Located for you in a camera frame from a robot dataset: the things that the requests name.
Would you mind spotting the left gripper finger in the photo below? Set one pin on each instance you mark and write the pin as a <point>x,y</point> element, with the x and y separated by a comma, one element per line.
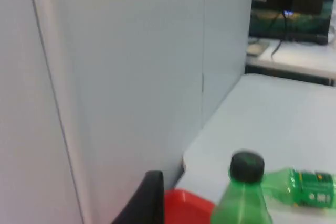
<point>147,203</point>

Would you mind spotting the green plastic bottle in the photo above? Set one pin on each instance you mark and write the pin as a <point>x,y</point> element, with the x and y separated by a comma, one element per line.
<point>307,190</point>
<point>241,200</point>

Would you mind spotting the red plastic tray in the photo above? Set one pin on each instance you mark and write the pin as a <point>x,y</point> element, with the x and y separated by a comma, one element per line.
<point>186,208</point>

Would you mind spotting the white desk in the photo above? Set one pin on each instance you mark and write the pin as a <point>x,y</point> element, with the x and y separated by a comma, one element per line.
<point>296,56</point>

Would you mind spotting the green and black box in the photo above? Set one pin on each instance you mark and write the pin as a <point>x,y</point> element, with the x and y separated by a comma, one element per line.
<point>304,24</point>

